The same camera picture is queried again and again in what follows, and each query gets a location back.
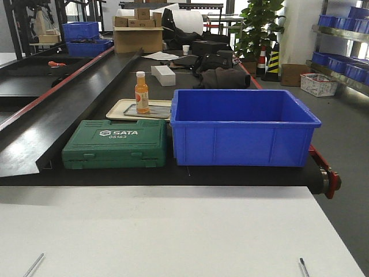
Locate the large cardboard box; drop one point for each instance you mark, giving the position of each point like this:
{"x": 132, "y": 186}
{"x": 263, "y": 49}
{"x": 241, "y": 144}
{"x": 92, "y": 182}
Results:
{"x": 132, "y": 39}

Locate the blue bin far left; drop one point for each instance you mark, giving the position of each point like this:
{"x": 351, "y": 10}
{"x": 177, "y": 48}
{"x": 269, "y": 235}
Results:
{"x": 88, "y": 48}

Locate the black box on table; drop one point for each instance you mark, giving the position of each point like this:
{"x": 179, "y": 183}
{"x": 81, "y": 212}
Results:
{"x": 202, "y": 47}

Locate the small metal tray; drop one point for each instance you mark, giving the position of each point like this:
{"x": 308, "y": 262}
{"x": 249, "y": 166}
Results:
{"x": 155, "y": 111}

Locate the red conveyor end bracket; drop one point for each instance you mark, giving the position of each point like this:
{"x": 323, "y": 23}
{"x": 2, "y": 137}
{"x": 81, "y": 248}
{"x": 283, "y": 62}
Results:
{"x": 331, "y": 179}

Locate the white wire basket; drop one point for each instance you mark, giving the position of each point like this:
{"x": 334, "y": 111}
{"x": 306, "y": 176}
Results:
{"x": 318, "y": 85}

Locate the green-handled screwdriver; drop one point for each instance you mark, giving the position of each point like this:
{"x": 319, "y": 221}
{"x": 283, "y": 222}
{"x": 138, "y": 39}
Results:
{"x": 304, "y": 268}
{"x": 34, "y": 265}

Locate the dark grey cloth bundle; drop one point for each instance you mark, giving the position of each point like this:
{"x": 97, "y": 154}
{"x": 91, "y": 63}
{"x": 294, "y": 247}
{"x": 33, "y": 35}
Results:
{"x": 220, "y": 78}

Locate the white rectangular box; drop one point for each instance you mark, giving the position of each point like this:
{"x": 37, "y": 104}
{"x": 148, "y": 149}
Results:
{"x": 164, "y": 75}

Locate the white paper cup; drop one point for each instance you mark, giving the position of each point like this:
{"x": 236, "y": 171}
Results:
{"x": 186, "y": 49}

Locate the brown cardboard box on floor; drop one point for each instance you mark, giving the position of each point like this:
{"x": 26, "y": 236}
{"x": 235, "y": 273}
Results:
{"x": 290, "y": 74}

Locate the green SATA tool case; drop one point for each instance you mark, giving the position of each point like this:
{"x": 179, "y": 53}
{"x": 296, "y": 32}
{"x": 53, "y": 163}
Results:
{"x": 103, "y": 144}

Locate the beige plastic tray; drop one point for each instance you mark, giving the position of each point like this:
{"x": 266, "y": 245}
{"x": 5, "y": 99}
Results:
{"x": 116, "y": 113}

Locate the large blue plastic bin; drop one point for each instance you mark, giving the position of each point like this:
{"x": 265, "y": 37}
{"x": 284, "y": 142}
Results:
{"x": 240, "y": 127}

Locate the yellow black traffic cone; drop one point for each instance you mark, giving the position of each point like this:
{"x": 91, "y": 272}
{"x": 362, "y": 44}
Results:
{"x": 272, "y": 71}

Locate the orange juice bottle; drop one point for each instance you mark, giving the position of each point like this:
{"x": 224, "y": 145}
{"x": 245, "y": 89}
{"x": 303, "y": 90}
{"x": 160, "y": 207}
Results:
{"x": 141, "y": 93}

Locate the potted green plant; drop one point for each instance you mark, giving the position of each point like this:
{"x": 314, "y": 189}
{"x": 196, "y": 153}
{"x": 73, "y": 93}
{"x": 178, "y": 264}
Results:
{"x": 258, "y": 27}

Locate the red white traffic cone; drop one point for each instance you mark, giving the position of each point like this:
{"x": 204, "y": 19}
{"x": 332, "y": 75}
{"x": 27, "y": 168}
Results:
{"x": 261, "y": 64}

